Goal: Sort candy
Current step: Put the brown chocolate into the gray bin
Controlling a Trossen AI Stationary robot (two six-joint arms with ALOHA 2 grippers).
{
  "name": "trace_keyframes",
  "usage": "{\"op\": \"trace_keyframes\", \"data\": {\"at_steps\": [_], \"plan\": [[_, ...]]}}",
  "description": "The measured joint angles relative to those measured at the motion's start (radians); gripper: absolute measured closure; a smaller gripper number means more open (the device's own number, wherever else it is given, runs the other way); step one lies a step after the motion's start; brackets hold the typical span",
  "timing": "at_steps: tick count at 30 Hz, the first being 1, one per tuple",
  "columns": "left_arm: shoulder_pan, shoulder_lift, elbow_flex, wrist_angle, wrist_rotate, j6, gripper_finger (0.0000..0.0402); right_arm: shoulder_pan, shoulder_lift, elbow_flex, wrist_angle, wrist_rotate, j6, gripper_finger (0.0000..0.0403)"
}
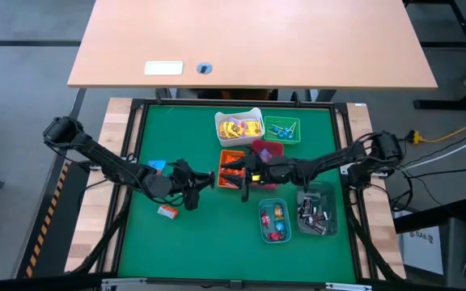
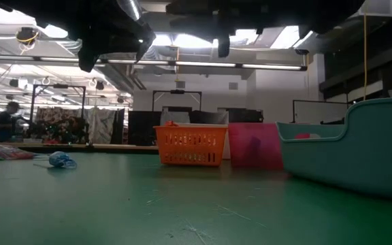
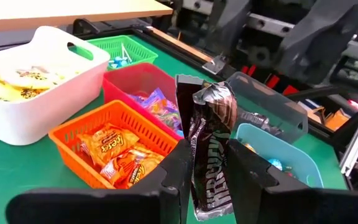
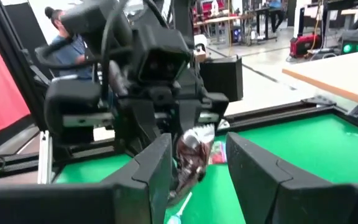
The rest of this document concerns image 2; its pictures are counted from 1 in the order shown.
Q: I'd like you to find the black framed white board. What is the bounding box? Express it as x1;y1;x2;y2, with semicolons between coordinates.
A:
291;99;350;125

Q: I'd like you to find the orange plastic basket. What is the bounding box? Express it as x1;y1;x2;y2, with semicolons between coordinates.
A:
152;120;229;168

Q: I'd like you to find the teal plastic bin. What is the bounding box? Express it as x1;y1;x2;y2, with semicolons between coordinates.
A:
276;97;392;199

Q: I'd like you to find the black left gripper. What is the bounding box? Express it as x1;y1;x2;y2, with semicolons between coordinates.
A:
66;0;156;73

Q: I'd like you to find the black computer monitor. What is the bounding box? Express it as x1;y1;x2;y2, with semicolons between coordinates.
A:
228;108;265;124
127;110;163;147

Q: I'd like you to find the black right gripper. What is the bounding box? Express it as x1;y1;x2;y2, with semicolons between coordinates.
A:
165;0;314;58

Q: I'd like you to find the blue lollipop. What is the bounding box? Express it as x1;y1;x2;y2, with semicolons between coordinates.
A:
33;150;78;170

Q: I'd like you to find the patterned hanging cloth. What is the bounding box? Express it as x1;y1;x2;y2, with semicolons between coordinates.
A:
34;107;97;146

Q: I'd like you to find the red plastic bin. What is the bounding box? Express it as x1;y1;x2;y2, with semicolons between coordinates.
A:
227;122;284;171

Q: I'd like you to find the red round candy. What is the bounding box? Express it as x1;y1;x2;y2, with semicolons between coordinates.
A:
293;132;322;140

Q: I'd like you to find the person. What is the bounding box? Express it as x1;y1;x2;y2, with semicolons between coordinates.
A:
0;101;22;144

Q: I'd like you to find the black aluminium table frame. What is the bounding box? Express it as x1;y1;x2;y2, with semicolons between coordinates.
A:
0;142;160;155

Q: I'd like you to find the blue pink candy packet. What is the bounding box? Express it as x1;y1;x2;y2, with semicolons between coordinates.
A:
0;144;37;161

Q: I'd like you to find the long LED light bar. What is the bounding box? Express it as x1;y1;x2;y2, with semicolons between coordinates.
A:
0;54;308;72

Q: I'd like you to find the ceiling cable reel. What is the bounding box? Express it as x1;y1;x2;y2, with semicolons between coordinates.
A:
14;26;41;54

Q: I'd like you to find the green table mat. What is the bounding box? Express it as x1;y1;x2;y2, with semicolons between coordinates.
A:
0;151;392;245

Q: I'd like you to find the black background rig frame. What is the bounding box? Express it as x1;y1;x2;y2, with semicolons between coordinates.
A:
152;89;203;113
29;84;87;146

